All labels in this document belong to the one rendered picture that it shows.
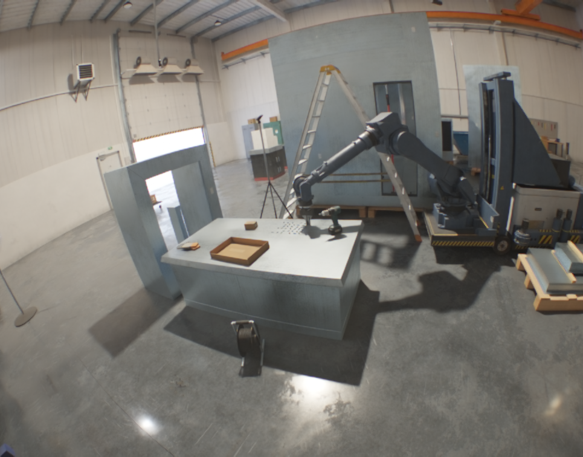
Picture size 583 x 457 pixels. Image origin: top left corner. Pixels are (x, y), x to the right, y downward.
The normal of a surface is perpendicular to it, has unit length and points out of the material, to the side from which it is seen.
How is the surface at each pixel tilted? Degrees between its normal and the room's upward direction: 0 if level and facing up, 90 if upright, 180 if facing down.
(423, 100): 90
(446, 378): 0
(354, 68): 90
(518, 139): 90
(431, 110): 90
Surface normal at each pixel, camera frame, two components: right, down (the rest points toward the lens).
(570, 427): -0.15, -0.91
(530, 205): -0.34, 0.42
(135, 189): 0.89, 0.05
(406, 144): 0.18, 0.36
